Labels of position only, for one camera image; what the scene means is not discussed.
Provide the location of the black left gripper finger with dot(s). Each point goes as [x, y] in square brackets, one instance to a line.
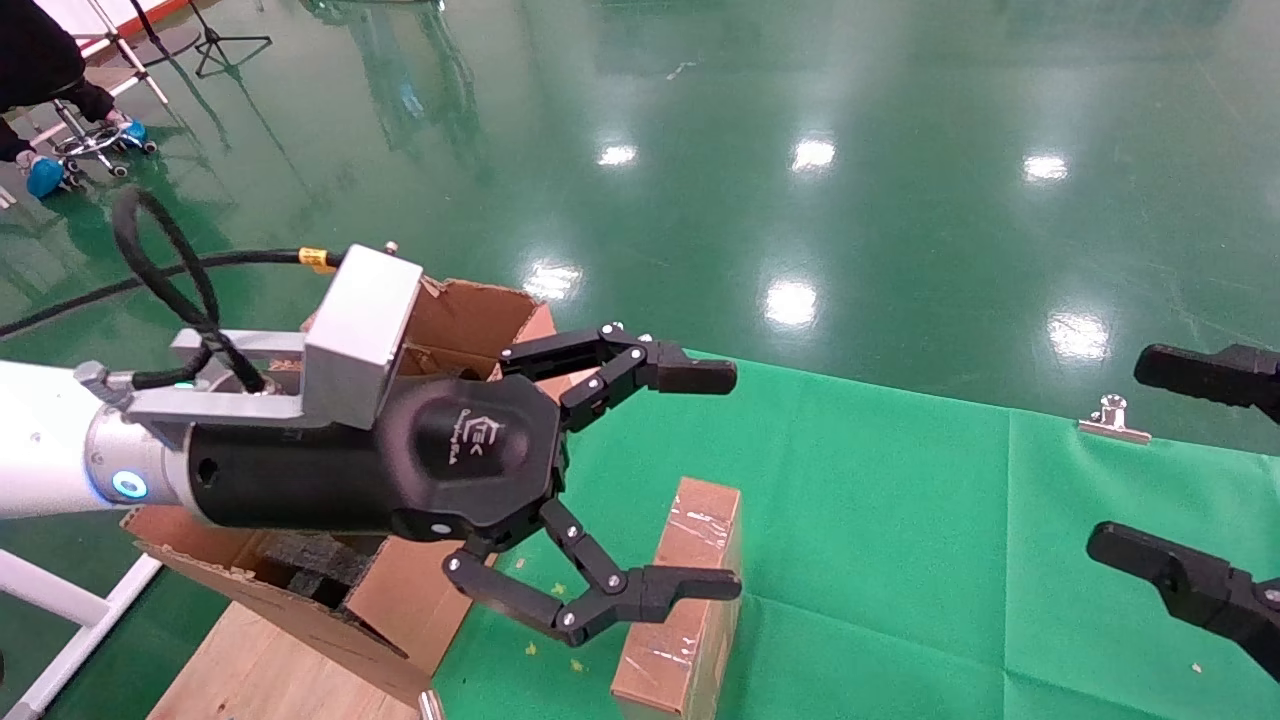
[650, 590]
[620, 365]

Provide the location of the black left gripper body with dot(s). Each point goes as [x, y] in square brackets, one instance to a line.
[330, 480]

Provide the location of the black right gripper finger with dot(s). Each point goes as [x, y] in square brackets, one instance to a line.
[1190, 585]
[1205, 375]

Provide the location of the small long cardboard box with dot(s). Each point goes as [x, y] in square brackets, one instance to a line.
[700, 520]

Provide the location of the large open cardboard carton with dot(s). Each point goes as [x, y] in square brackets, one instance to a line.
[465, 315]

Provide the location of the black foam block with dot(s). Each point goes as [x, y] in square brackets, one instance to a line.
[320, 560]

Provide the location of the silver binder clip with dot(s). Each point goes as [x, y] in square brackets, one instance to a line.
[1113, 425]

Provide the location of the green cloth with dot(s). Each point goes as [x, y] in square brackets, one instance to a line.
[900, 540]

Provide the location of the blue shoe cover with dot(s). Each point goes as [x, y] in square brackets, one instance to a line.
[45, 178]
[135, 131]

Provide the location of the wheeled metal stool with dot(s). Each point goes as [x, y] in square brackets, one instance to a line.
[92, 145]

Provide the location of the black tripod stand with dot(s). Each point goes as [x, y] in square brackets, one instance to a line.
[225, 45]

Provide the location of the white stand pole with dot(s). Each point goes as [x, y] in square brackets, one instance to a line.
[135, 60]

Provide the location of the person in black clothes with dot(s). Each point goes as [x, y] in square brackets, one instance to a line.
[30, 55]

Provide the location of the white board with red edge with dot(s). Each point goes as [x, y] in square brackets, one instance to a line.
[95, 12]

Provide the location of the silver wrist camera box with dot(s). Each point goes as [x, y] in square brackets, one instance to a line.
[360, 320]

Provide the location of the white metal frame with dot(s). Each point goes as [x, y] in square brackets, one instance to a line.
[70, 610]

